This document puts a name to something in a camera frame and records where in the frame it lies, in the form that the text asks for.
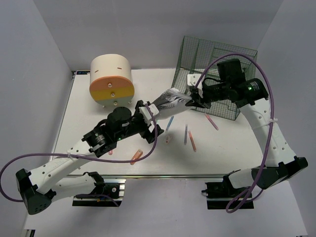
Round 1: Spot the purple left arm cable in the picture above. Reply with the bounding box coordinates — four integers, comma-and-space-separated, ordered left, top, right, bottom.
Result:
0, 103, 161, 203

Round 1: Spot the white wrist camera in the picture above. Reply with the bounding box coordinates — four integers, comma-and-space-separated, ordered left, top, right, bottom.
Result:
139, 104, 159, 125
186, 74, 203, 98

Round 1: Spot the orange highlighter pen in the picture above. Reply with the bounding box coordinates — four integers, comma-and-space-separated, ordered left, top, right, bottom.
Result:
188, 131, 197, 152

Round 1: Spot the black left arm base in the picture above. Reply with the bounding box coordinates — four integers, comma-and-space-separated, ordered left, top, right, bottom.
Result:
72, 181, 125, 207

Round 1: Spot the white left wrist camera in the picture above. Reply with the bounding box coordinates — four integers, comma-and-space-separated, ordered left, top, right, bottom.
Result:
139, 104, 159, 125

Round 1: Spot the grey white manual booklet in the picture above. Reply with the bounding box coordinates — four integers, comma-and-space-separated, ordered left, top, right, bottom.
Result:
152, 88, 194, 120

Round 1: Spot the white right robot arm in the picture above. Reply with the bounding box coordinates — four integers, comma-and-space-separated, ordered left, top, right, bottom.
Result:
187, 59, 308, 197

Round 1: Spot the pink purple highlighter pen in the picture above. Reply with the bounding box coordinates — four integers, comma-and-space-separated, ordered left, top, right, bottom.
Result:
204, 114, 219, 130

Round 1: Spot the orange transparent correction tape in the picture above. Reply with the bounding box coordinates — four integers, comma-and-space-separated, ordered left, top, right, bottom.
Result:
130, 149, 143, 165

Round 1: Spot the blue highlighter pen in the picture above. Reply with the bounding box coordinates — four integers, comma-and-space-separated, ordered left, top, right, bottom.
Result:
166, 116, 174, 132

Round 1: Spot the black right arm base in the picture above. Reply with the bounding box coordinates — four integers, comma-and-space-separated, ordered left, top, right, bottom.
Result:
201, 182, 254, 210

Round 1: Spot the cream round drawer box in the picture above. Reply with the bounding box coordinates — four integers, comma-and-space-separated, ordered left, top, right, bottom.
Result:
89, 54, 135, 107

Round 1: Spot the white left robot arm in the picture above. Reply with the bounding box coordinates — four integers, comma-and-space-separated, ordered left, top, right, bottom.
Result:
16, 100, 163, 215

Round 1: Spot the green wire mesh organizer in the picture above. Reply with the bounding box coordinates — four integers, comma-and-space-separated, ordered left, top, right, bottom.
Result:
171, 36, 258, 120

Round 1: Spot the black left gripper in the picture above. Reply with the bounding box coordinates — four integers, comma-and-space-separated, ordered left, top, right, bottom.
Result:
116, 102, 164, 143

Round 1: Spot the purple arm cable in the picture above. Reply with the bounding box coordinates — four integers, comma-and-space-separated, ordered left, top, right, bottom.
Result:
0, 103, 161, 203
194, 53, 276, 213

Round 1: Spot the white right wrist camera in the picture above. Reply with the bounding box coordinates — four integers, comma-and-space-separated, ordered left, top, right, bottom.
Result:
186, 74, 203, 98

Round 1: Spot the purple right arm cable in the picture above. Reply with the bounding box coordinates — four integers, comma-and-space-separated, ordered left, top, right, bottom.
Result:
194, 53, 276, 213

